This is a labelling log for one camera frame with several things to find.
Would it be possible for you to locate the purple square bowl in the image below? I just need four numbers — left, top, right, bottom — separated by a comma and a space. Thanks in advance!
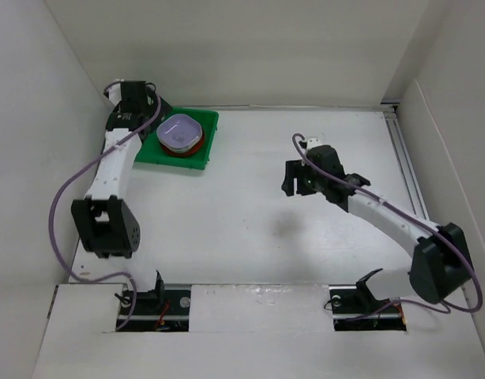
156, 114, 204, 153

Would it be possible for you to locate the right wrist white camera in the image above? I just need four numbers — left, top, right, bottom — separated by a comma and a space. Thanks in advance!
299, 137, 322, 152

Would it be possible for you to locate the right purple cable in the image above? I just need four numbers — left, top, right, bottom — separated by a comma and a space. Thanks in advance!
291, 133, 483, 323

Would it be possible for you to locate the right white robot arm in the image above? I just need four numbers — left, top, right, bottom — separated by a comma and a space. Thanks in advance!
281, 133, 483, 314

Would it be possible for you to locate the wrist white camera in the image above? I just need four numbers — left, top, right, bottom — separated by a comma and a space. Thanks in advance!
299, 137, 322, 152
103, 80, 123, 106

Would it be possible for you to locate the red round plate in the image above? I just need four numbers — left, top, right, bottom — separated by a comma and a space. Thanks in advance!
160, 135, 205, 158

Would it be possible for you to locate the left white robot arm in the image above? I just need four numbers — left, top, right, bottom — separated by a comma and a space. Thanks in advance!
71, 81, 171, 313

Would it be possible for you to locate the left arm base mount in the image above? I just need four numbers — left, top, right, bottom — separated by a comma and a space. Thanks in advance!
115, 285, 192, 332

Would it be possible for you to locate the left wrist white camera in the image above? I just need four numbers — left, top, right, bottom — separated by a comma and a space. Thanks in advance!
103, 80, 123, 106

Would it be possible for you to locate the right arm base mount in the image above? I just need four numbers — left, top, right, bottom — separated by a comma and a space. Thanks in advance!
324, 285, 407, 332

